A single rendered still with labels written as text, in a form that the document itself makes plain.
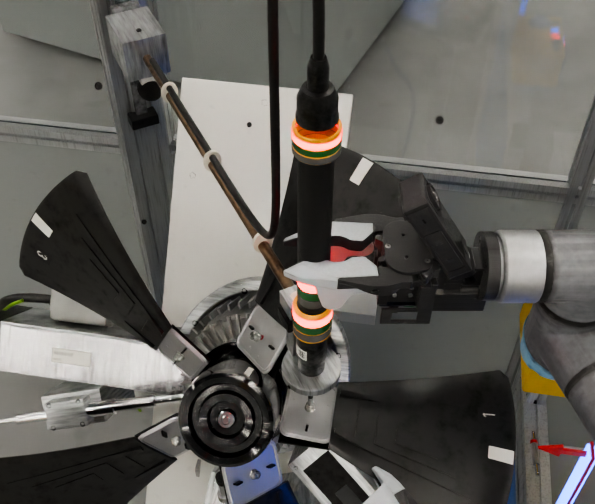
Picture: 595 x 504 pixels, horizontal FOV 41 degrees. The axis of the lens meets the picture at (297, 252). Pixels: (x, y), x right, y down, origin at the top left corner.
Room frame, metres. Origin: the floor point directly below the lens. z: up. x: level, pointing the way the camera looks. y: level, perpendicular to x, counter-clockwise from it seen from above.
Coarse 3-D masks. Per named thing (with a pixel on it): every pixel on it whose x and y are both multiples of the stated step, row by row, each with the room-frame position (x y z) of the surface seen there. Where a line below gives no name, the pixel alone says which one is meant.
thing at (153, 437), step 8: (160, 424) 0.53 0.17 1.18; (168, 424) 0.53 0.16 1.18; (176, 424) 0.53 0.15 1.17; (152, 432) 0.52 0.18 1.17; (160, 432) 0.53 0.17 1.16; (168, 432) 0.53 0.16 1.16; (176, 432) 0.53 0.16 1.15; (144, 440) 0.52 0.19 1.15; (152, 440) 0.52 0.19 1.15; (160, 440) 0.53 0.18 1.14; (168, 440) 0.53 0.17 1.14; (160, 448) 0.53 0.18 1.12; (168, 448) 0.53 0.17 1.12; (176, 448) 0.53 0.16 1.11; (184, 448) 0.54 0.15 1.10; (176, 456) 0.53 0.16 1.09
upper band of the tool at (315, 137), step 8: (296, 128) 0.55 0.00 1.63; (336, 128) 0.55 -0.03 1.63; (296, 136) 0.53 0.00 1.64; (304, 136) 0.56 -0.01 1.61; (312, 136) 0.56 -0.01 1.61; (320, 136) 0.56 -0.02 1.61; (328, 136) 0.56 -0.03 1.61; (336, 136) 0.53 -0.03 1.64; (296, 144) 0.53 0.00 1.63; (336, 152) 0.53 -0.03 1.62
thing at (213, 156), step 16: (272, 0) 0.62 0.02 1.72; (320, 0) 0.54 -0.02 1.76; (272, 16) 0.62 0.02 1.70; (320, 16) 0.54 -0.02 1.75; (272, 32) 0.62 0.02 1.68; (320, 32) 0.54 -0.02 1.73; (272, 48) 0.62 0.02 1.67; (320, 48) 0.54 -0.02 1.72; (272, 64) 0.62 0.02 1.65; (272, 80) 0.62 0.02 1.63; (176, 96) 0.94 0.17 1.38; (272, 96) 0.62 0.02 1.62; (272, 112) 0.62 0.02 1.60; (192, 128) 0.87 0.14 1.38; (272, 128) 0.62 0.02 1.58; (208, 144) 0.84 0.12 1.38; (272, 144) 0.62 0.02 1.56; (208, 160) 0.81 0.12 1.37; (272, 160) 0.62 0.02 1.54; (224, 176) 0.77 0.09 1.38; (272, 176) 0.62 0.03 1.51; (272, 192) 0.62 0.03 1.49; (240, 208) 0.71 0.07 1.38; (272, 208) 0.62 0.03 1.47; (256, 224) 0.67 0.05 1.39; (272, 224) 0.63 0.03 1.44; (256, 240) 0.66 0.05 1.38; (272, 240) 0.67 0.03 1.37
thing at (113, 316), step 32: (64, 192) 0.72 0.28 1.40; (32, 224) 0.73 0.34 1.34; (64, 224) 0.70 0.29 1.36; (96, 224) 0.68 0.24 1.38; (32, 256) 0.72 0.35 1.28; (64, 256) 0.69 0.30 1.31; (96, 256) 0.67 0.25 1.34; (128, 256) 0.65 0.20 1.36; (64, 288) 0.70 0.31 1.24; (96, 288) 0.67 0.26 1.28; (128, 288) 0.64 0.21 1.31; (128, 320) 0.64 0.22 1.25; (160, 320) 0.61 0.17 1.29
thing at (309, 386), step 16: (288, 288) 0.59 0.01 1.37; (288, 304) 0.56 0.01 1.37; (288, 320) 0.56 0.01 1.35; (288, 336) 0.56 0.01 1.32; (288, 352) 0.56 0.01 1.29; (288, 368) 0.54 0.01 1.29; (336, 368) 0.54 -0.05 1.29; (288, 384) 0.52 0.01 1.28; (304, 384) 0.52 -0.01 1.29; (320, 384) 0.52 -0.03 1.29
